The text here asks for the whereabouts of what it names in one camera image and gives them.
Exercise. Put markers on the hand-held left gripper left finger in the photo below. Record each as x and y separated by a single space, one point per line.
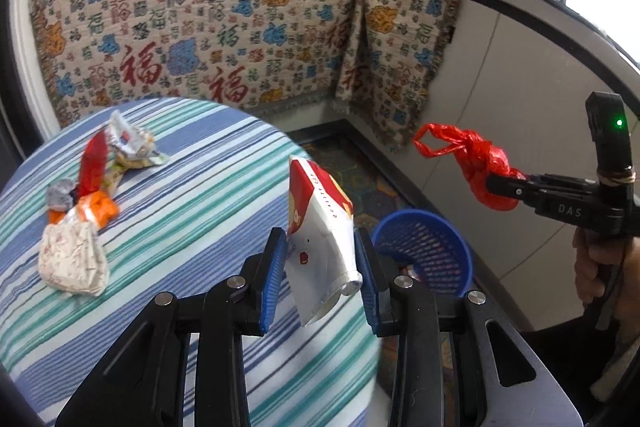
272 279

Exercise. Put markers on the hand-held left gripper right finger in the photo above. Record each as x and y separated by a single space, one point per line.
367 289

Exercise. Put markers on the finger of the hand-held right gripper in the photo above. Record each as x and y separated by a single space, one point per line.
510 189

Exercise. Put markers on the red plastic bag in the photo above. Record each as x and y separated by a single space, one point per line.
480 162

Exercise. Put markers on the blue plastic mesh basket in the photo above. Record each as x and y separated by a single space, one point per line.
425 252

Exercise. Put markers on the small orange packet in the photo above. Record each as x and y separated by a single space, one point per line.
100 207

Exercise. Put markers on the silver foil wrapper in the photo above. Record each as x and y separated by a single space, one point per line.
132 144

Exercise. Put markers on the long red snack wrapper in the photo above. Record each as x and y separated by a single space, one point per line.
94 162

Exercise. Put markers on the grey foil wrapper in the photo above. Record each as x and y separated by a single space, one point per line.
60 194

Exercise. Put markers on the person's right hand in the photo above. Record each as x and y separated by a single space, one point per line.
590 267

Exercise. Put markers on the white counter cabinet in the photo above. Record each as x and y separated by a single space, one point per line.
525 72

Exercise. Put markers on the round striped-cloth table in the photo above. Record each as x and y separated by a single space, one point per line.
150 217

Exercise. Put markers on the person's black pants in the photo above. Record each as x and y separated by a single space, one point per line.
560 372

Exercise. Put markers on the small printed blanket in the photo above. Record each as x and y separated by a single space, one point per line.
400 42

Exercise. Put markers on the large printed blanket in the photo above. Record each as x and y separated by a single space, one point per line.
200 22

